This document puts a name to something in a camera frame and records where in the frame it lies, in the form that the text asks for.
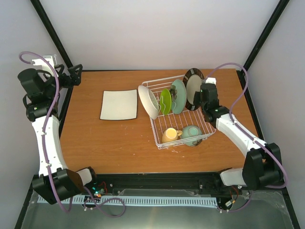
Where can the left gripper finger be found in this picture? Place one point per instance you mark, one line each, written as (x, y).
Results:
(75, 74)
(59, 70)

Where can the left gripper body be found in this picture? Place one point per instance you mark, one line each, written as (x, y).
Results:
(66, 83)

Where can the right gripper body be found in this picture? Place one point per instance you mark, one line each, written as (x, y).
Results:
(195, 100)

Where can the teal flower plate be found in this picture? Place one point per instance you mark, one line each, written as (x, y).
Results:
(178, 95)

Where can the black rimmed plate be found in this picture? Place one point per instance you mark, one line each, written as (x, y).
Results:
(192, 81)

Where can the green celadon bowl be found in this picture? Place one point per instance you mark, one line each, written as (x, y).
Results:
(190, 132)

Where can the lime green plate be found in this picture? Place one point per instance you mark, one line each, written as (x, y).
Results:
(165, 101)

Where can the white wire dish rack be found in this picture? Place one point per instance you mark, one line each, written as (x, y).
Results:
(176, 121)

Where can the yellow mug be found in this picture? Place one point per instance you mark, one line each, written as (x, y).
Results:
(171, 135)

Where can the floral patterned bowl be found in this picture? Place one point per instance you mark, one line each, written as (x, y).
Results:
(148, 101)

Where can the white square plate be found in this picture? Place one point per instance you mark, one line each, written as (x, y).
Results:
(119, 105)

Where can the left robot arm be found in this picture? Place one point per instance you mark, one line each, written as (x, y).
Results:
(41, 102)

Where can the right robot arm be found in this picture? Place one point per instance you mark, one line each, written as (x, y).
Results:
(262, 165)

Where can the metal sheet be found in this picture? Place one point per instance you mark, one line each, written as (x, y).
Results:
(266, 210)

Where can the black frame post left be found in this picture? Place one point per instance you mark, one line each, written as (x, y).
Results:
(42, 14)

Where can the black frame post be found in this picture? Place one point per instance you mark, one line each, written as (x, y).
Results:
(42, 14)
(275, 16)

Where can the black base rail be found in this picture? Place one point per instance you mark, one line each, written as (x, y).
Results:
(155, 183)

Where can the light blue cable duct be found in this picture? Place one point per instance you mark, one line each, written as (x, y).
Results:
(143, 201)

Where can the black frame post right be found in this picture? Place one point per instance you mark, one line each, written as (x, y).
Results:
(275, 16)

